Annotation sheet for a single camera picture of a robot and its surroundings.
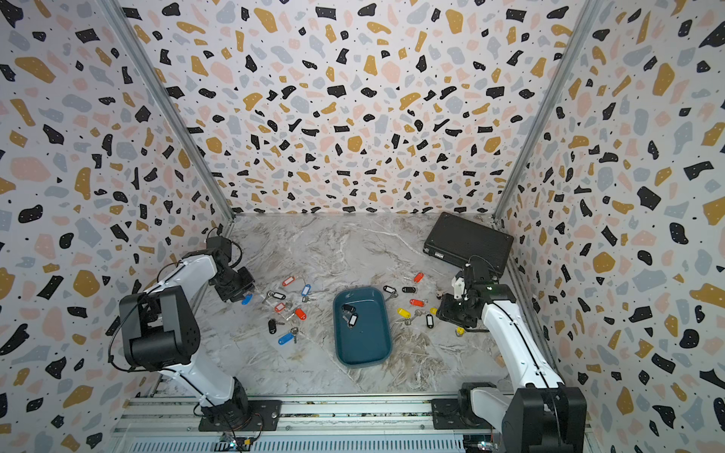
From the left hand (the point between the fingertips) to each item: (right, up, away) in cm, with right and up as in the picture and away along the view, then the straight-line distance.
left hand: (253, 288), depth 92 cm
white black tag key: (+46, -2, +6) cm, 46 cm away
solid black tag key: (+7, -12, -2) cm, 14 cm away
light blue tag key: (-2, -4, 0) cm, 4 cm away
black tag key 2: (+58, -11, 0) cm, 59 cm away
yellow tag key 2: (+60, -8, +2) cm, 60 cm away
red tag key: (+9, +1, +8) cm, 12 cm away
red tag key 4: (+54, -6, +3) cm, 55 cm away
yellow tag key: (+49, -8, +2) cm, 50 cm away
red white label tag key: (+9, -6, +1) cm, 11 cm away
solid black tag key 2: (+52, -2, +7) cm, 53 cm away
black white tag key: (+6, -3, +5) cm, 8 cm away
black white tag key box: (+33, -10, -2) cm, 34 cm away
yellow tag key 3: (+67, -13, -3) cm, 68 cm away
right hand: (+60, -5, -10) cm, 61 cm away
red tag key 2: (+16, -9, 0) cm, 18 cm away
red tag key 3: (+56, +2, +11) cm, 57 cm away
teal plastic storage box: (+39, -15, -7) cm, 42 cm away
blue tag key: (+16, -2, +6) cm, 17 cm away
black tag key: (+31, -6, +1) cm, 31 cm away
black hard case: (+71, +16, +14) cm, 74 cm away
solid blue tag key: (+13, -14, -5) cm, 20 cm away
